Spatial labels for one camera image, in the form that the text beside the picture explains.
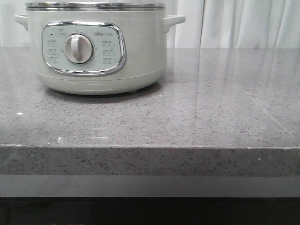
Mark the glass pot lid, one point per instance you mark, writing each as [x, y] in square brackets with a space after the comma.
[92, 5]

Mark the pale green electric pot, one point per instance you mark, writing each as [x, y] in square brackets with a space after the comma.
[98, 51]

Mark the white curtain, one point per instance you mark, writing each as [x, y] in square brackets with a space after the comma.
[235, 24]

